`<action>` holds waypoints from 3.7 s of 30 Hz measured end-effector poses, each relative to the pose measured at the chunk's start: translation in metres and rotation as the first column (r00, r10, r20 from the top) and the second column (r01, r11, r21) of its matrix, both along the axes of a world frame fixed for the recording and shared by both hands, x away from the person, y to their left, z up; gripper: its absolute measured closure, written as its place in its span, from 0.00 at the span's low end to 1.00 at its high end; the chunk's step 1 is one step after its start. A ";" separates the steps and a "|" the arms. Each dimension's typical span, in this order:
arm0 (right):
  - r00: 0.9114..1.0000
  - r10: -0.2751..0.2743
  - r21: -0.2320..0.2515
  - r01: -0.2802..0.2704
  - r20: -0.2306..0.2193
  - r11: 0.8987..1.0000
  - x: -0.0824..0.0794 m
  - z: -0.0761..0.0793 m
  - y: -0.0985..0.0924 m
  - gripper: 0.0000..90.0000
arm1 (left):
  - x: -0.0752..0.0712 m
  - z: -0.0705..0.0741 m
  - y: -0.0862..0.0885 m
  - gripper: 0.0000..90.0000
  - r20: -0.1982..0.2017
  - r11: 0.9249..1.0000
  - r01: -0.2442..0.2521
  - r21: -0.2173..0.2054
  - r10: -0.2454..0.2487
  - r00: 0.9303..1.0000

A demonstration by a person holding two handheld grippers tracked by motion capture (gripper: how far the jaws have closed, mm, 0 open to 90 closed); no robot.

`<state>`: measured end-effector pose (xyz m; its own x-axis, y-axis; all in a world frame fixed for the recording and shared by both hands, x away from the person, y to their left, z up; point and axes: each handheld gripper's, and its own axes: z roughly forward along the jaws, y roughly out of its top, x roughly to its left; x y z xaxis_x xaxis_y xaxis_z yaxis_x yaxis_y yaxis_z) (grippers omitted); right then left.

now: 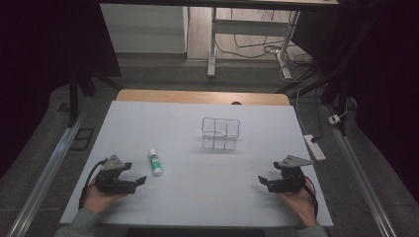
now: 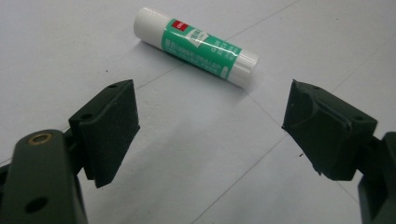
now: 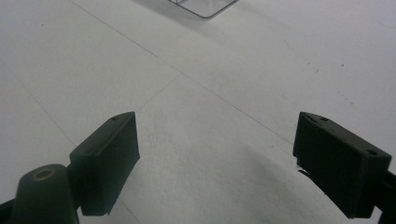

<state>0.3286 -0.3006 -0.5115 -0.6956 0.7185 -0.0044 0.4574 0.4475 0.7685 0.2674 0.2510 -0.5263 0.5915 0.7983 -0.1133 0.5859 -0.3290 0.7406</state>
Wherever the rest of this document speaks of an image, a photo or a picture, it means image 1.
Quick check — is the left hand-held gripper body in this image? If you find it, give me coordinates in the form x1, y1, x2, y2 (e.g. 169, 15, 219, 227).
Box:
94, 154, 137, 196

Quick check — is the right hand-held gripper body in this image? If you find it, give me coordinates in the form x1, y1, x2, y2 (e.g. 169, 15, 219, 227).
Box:
268, 154, 314, 195

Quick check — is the person's left hand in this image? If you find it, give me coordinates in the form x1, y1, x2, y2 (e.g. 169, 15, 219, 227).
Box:
82, 177, 126, 215

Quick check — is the person's right hand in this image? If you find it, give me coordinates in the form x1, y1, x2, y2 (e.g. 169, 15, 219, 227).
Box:
278, 183, 319, 229

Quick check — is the white and green glue stick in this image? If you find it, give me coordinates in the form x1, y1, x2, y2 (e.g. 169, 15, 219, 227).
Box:
147, 147, 163, 177

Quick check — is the white power strip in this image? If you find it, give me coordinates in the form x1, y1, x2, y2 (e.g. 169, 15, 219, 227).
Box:
303, 133, 327, 162

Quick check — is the white table cover sheet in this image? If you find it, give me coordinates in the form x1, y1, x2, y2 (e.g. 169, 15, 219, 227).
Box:
59, 100, 334, 228

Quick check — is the clear acrylic compartment organiser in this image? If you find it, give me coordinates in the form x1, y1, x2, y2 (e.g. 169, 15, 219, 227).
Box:
201, 117, 241, 151

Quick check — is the wooden table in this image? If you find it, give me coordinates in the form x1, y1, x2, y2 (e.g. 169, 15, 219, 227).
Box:
116, 89, 292, 107

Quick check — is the dark curtain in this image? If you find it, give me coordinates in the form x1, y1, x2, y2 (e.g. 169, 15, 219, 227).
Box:
291, 0, 419, 202
0, 0, 123, 181

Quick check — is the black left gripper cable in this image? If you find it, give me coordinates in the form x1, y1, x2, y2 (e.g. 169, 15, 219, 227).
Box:
78, 158, 109, 210

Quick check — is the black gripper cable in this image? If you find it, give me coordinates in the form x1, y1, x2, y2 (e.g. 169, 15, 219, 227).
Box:
302, 176, 320, 219
78, 158, 109, 210

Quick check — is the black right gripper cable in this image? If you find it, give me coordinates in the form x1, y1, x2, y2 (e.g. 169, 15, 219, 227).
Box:
302, 176, 320, 219

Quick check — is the black floor frame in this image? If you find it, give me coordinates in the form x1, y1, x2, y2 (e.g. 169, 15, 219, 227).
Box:
69, 127, 95, 152

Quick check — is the aluminium floor rail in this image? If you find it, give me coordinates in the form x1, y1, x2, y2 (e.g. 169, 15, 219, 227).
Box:
323, 104, 398, 237
6, 111, 87, 237

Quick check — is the black floor cable tangle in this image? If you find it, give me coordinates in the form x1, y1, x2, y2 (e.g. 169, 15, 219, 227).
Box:
215, 9, 314, 68

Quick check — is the white desk frame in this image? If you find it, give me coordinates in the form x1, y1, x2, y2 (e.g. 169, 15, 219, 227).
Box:
207, 6, 302, 81

